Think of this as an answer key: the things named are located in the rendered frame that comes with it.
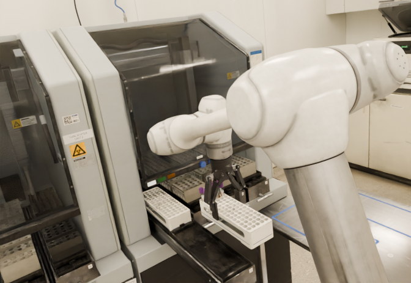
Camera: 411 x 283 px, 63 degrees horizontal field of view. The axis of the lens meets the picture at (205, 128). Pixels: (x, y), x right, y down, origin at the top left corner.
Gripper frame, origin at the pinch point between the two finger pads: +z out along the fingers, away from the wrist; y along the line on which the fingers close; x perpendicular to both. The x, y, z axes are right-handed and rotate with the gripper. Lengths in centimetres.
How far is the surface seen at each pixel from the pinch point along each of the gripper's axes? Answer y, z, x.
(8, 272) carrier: -71, 5, 28
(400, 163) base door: 217, 72, 50
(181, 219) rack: -10.9, 7.2, 16.6
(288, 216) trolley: 21.8, 9.9, -8.7
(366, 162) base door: 216, 79, 81
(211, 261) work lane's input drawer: -13.9, 11.4, -7.6
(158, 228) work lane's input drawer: -18.3, 11.5, 24.6
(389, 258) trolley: 26, 10, -45
